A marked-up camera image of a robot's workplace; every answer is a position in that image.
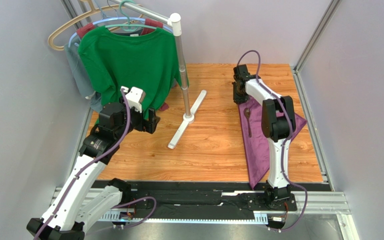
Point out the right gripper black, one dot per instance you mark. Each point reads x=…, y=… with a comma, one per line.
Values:
x=239, y=88

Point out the purple cloth napkin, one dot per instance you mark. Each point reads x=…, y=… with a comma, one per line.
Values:
x=256, y=148

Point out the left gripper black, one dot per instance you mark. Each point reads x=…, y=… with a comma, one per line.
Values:
x=149, y=125

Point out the green t-shirt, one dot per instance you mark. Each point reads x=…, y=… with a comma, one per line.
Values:
x=148, y=62

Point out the wooden clothes hanger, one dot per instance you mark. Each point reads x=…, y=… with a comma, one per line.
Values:
x=89, y=8

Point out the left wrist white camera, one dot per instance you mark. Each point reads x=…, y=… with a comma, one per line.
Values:
x=135, y=97

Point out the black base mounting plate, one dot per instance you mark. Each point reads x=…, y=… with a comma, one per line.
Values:
x=205, y=201

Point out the brown wooden spoon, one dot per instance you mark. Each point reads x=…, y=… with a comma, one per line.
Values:
x=247, y=114

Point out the grey garment on rack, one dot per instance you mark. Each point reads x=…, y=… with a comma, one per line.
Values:
x=81, y=76

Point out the aluminium frame rail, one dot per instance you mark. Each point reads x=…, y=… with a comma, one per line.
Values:
x=305, y=86

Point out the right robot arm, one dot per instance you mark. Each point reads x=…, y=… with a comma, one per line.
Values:
x=277, y=124

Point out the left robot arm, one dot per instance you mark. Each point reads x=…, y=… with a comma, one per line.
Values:
x=68, y=217

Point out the teal clothes hanger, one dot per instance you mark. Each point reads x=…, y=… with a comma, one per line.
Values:
x=128, y=26

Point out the white clothes rack stand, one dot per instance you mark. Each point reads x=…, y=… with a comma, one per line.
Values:
x=173, y=21

